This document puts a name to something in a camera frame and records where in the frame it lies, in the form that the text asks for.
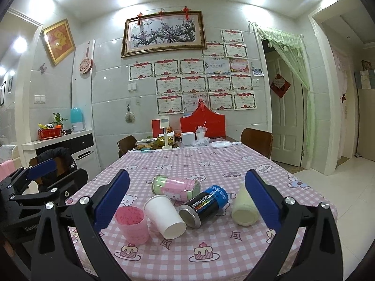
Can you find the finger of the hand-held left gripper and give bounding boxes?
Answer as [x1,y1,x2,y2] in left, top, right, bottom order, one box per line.
[9,169,89,209]
[0,158,58,201]

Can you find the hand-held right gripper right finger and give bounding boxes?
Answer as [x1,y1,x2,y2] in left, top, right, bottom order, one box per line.
[244,169,344,281]

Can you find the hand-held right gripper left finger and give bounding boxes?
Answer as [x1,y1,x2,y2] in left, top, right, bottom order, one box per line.
[31,169,133,281]

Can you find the cream plastic cup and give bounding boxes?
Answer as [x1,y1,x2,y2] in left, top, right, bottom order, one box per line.
[231,183,260,227]

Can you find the pink translucent cup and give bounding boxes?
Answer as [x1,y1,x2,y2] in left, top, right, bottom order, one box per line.
[115,206,150,245]

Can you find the white paper cup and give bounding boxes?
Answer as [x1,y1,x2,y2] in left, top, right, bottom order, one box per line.
[143,195,187,240]

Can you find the clear cup with straw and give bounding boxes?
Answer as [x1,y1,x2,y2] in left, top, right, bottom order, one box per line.
[195,121,207,141]

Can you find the black padded jacket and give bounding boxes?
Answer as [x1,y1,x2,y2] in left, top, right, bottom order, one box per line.
[29,148,78,189]

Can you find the white counter cabinet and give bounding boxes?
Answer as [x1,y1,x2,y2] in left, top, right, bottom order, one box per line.
[22,129,96,174]

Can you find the pink cloth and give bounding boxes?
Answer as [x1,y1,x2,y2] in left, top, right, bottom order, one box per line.
[0,159,16,180]

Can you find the red basket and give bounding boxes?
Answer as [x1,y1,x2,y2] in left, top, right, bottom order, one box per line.
[37,124,64,140]

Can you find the small potted plant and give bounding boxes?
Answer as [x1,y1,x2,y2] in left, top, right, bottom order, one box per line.
[52,113,68,129]

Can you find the brown wooden chair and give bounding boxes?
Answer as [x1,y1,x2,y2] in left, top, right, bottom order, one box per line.
[117,135,138,159]
[240,128,274,160]

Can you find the black printed can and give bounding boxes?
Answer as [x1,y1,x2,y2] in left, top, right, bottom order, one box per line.
[179,185,229,229]

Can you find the blue and white humidifier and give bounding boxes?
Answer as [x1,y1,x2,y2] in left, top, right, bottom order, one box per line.
[70,107,86,132]

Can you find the pink and green tin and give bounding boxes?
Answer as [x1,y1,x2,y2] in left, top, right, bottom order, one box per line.
[151,175,201,202]

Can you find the plates of food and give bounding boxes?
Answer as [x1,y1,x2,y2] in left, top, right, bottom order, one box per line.
[136,136,176,150]

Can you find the pink checked tablecloth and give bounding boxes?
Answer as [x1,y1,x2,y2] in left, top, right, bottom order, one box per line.
[66,145,337,281]

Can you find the white panel door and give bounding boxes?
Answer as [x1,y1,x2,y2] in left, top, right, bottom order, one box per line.
[265,56,306,167]

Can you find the hanging round brush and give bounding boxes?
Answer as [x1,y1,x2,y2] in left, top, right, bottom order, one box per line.
[125,101,135,124]

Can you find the red box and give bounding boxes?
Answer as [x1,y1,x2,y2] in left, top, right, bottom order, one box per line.
[151,119,170,137]

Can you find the white desk lamp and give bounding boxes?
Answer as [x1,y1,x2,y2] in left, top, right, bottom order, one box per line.
[160,118,175,150]

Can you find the red wooden chair back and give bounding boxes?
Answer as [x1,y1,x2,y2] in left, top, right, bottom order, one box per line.
[180,99,227,140]

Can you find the red diamond door decoration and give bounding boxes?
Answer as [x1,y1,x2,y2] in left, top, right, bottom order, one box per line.
[270,73,292,99]

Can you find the gold framed red picture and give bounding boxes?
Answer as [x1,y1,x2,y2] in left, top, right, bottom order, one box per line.
[41,18,77,66]

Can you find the green lace curtain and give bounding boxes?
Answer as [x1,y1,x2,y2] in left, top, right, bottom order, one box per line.
[256,26,316,168]

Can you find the framed blossom painting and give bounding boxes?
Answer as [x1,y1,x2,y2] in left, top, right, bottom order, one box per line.
[121,10,207,58]

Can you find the pink round wall hanging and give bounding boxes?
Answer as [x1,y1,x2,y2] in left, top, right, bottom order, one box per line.
[80,42,94,75]

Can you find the group of wall certificates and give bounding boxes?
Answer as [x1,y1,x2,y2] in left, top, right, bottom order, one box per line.
[128,29,257,115]

